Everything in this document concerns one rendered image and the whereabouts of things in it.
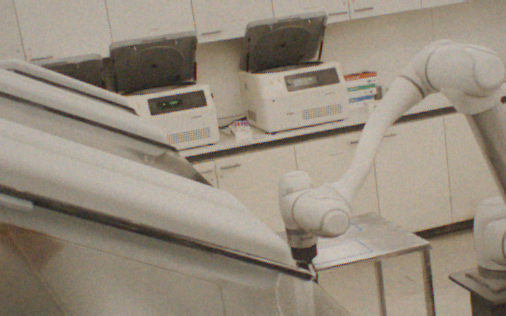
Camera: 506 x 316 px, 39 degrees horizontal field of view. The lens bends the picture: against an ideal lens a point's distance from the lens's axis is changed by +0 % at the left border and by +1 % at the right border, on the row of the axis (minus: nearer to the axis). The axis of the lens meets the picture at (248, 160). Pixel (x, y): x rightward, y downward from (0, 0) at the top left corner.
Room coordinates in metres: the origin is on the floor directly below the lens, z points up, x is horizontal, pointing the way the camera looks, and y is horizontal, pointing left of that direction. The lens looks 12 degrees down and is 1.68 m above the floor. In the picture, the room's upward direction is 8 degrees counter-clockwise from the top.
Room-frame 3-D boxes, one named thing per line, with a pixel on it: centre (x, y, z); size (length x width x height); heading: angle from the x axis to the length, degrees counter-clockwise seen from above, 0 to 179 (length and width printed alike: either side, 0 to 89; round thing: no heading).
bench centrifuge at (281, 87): (4.66, -0.34, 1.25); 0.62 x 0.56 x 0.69; 13
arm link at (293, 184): (1.92, -0.12, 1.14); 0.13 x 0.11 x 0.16; 19
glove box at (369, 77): (4.93, -0.83, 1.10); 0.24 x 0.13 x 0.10; 102
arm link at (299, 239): (1.94, -0.12, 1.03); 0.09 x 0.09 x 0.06
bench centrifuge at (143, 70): (4.47, 0.49, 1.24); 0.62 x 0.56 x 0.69; 14
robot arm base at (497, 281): (2.21, -0.76, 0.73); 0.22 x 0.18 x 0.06; 13
